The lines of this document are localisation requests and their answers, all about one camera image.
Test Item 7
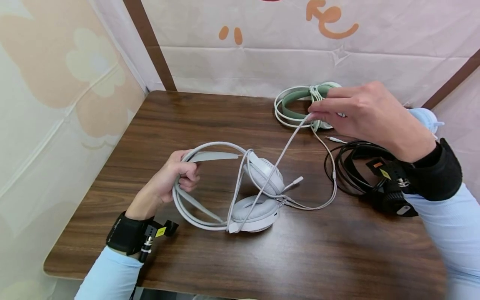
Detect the black headset with cable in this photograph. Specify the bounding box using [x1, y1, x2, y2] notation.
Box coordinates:
[324, 140, 399, 197]

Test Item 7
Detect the black wrist band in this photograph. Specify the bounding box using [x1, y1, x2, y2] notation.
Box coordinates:
[365, 138, 463, 218]
[105, 211, 180, 300]

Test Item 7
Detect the person's right hand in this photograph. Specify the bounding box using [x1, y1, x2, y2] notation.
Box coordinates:
[307, 81, 426, 158]

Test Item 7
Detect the person's right forearm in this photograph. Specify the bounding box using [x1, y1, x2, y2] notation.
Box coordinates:
[395, 123, 480, 300]

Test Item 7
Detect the person's left forearm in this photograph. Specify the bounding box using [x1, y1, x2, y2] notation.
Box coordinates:
[74, 195, 160, 300]

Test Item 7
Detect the light grey headset with cable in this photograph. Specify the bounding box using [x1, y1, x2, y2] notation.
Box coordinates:
[171, 112, 338, 234]

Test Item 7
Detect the green and white headset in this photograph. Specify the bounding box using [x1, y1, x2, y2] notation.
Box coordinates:
[273, 81, 348, 145]

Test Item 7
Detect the person's left hand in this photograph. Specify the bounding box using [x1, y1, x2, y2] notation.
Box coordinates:
[135, 150, 202, 210]

